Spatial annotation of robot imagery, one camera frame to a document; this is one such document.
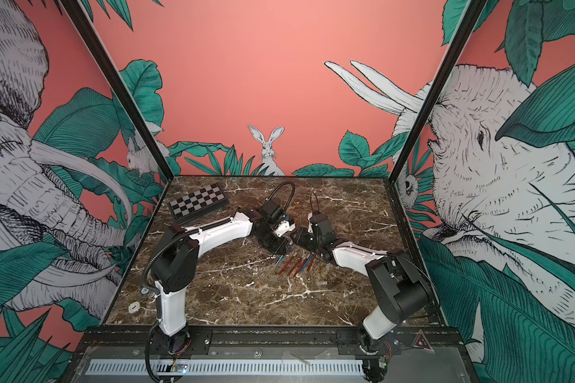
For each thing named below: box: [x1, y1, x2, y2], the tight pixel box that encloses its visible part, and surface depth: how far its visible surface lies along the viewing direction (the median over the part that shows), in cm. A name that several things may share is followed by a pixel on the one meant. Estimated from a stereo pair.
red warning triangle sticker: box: [410, 328, 436, 353], surface depth 76 cm
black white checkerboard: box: [168, 182, 230, 225], surface depth 107 cm
